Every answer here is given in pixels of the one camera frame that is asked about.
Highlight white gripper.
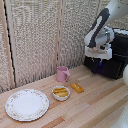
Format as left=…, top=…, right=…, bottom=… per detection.
left=84, top=43, right=113, bottom=67

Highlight black air fryer drawer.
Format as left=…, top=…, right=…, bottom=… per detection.
left=83, top=54, right=118, bottom=80

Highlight yellow rectangular food block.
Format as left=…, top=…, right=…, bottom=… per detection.
left=70, top=82, right=85, bottom=95

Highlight pink mug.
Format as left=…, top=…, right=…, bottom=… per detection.
left=56, top=66, right=72, bottom=83

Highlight yellow fries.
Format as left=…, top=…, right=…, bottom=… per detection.
left=53, top=87, right=69, bottom=98

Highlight small white bowl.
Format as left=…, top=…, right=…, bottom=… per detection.
left=51, top=85, right=71, bottom=102

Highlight white rounded object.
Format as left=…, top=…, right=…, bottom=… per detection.
left=115, top=109, right=128, bottom=128

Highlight beige woven folding screen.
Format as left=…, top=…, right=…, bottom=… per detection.
left=0, top=0, right=128, bottom=94

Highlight white floral rim plate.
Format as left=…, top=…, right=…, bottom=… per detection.
left=4, top=88, right=50, bottom=122

